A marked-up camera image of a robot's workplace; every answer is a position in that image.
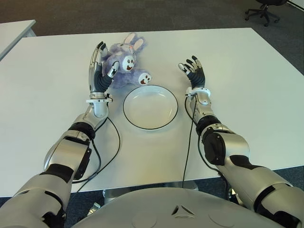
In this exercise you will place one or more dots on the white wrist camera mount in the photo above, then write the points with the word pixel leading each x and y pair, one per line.
pixel 97 100
pixel 202 90

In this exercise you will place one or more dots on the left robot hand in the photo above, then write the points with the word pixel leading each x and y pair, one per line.
pixel 95 71

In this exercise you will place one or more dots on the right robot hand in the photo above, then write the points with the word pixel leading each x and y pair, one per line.
pixel 197 77

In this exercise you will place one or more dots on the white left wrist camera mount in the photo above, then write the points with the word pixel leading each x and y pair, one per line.
pixel 97 100

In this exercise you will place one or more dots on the grey side table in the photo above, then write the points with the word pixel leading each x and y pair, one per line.
pixel 14 31

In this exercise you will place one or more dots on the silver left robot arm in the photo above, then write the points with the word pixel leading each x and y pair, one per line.
pixel 64 152

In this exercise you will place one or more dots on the grey robot torso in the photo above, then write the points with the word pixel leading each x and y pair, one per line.
pixel 166 209

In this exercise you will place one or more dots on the silver metal floor bracket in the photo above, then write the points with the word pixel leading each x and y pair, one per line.
pixel 95 208

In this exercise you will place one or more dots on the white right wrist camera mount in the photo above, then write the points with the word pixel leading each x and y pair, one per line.
pixel 202 90

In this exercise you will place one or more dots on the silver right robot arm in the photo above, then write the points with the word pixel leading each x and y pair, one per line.
pixel 237 145

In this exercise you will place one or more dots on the black office chair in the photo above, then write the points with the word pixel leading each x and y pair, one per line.
pixel 262 12

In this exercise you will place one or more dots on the white plate with black rim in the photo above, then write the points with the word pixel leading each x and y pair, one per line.
pixel 149 111

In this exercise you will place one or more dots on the purple plush bunny doll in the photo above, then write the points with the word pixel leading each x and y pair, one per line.
pixel 128 76

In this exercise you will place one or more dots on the silver table base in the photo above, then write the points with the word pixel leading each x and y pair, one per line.
pixel 111 194

